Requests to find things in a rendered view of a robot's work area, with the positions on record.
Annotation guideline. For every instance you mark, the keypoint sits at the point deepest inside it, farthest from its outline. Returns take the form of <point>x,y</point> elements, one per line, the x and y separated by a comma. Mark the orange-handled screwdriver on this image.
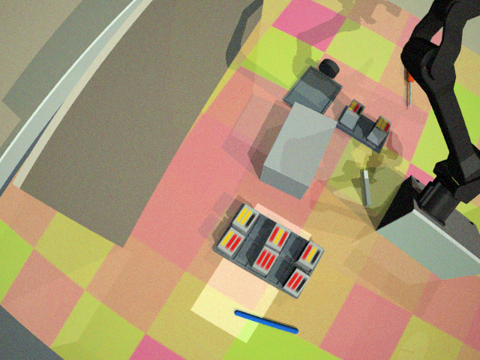
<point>410,80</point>

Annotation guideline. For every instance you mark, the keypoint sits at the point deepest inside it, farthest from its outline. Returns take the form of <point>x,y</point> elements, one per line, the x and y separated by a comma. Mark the black short cylinder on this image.
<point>329,68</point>

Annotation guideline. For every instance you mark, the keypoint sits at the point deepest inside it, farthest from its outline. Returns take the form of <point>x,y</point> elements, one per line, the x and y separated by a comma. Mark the blue rod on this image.
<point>266,322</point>

